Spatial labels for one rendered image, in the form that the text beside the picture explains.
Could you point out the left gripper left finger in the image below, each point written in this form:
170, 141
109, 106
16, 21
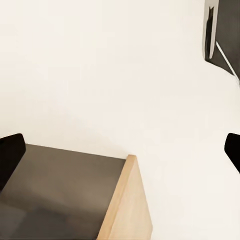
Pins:
12, 150

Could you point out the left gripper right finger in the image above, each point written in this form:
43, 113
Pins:
232, 148

